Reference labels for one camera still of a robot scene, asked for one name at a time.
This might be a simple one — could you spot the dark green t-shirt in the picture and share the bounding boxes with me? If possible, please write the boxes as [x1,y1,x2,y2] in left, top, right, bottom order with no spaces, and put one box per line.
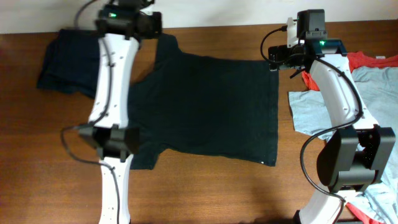
[128,34,279,170]

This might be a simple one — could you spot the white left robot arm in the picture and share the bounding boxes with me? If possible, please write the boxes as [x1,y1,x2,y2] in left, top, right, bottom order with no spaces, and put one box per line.
[78,1,162,223]

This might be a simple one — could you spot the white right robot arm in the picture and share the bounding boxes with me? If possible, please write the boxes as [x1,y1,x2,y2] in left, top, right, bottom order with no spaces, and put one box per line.
[263,40,396,223]

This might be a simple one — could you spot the red garment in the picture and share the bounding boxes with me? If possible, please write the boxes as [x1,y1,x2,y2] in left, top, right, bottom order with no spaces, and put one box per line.
[301,51,398,91]

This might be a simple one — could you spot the folded navy blue garment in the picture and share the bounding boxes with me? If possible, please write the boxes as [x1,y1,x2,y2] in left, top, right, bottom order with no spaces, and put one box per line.
[36,29,100,98]

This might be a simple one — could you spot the light blue-grey t-shirt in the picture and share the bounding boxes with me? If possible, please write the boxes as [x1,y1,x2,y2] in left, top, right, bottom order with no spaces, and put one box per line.
[289,67,397,223]

